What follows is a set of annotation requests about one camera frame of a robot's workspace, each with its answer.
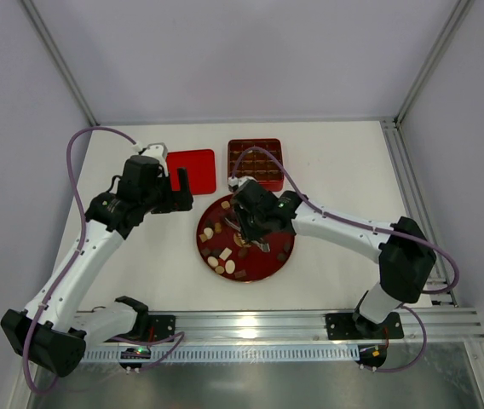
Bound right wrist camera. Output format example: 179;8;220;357
228;176;249;192

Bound steel tongs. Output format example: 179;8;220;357
222;216;270;253

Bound white rectangular chocolate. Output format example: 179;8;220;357
219;247;232;261

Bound white heart chocolate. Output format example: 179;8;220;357
204;228;214;239

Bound white oval chocolate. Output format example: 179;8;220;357
225;260;236;274

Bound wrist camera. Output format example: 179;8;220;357
228;176;249;192
141;143;168;162

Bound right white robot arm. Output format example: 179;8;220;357
228;176;436;338

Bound brown round chocolate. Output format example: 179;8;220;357
238;248;248;258

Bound round red lacquer plate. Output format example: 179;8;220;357
195;195;295;283

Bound red square chocolate box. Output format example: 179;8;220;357
227;138;285;193

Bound red square box lid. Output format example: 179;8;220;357
166;149;216;196

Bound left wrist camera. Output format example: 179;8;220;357
141;143;168;162

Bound white spiral round chocolate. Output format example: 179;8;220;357
207;256;218;267

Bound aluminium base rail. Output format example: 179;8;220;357
152;306;484;342

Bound brown striped square chocolate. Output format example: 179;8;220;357
234;270;247;279

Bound perforated cable duct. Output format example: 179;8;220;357
82;343;360;365

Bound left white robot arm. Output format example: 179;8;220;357
0;155;193;377

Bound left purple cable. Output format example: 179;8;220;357
22;126;186;395

